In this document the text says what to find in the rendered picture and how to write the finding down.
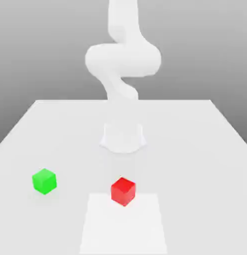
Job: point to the small green cube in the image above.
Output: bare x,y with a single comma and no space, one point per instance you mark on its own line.
44,181

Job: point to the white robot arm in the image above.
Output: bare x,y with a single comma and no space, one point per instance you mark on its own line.
123,59

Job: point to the small red cube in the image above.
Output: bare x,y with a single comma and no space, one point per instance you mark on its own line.
123,191

